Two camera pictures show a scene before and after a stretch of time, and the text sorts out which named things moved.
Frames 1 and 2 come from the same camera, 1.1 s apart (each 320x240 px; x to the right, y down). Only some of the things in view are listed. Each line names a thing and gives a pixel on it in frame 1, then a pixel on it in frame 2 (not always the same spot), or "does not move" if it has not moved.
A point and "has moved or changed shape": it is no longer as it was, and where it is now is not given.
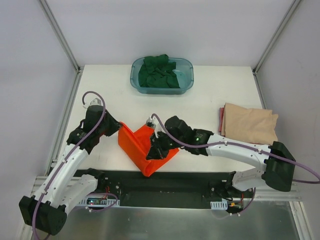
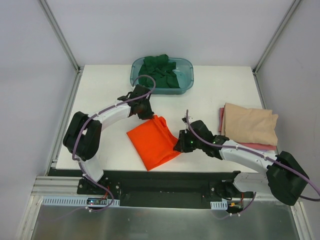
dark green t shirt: x=157 y=71 does not move
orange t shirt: x=137 y=145 has moved or changed shape
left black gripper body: x=113 y=125 to x=146 y=113
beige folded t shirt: x=249 y=125 does not move
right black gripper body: x=158 y=144 to x=182 y=141
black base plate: x=170 y=189 does not move
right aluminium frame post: x=290 y=11 does not move
